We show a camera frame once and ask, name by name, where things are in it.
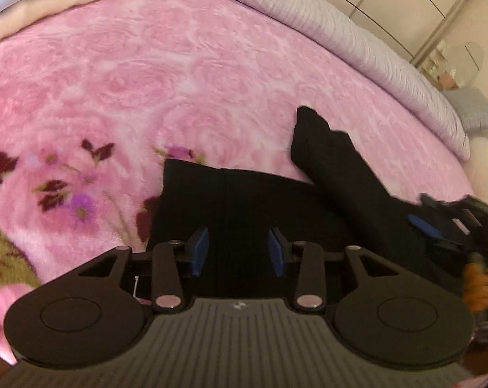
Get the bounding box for cream wardrobe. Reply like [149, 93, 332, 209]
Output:
[274, 0, 483, 63]

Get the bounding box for folded beige garment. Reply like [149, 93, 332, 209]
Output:
[0, 0, 116, 47]

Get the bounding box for person's right hand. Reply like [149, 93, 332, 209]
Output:
[463, 263, 488, 314]

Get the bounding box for white striped duvet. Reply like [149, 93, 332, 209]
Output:
[163, 0, 471, 161]

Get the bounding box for grey pillow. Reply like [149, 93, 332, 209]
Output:
[444, 86, 488, 133]

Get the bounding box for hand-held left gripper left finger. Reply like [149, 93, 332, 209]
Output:
[78, 226, 210, 314]

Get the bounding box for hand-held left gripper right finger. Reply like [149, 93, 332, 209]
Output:
[267, 226, 395, 313]

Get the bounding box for black pants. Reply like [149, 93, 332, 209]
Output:
[136, 106, 473, 306]

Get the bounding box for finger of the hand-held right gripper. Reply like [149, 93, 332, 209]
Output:
[407, 193, 471, 253]

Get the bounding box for pink floral blanket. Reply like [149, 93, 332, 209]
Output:
[0, 0, 477, 366]

